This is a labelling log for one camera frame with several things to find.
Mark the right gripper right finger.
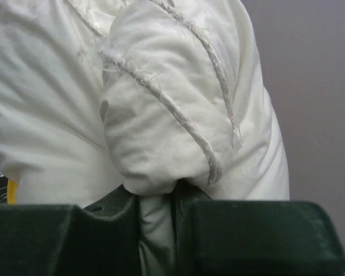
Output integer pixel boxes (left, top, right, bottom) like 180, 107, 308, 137
171, 181, 345, 275

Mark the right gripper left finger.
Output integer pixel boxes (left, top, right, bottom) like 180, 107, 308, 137
0, 186, 140, 275

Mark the yellow Pikachu pillowcase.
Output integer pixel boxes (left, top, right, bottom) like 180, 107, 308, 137
6, 180, 18, 204

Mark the white pillow insert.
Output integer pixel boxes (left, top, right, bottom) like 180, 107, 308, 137
0, 1, 289, 275

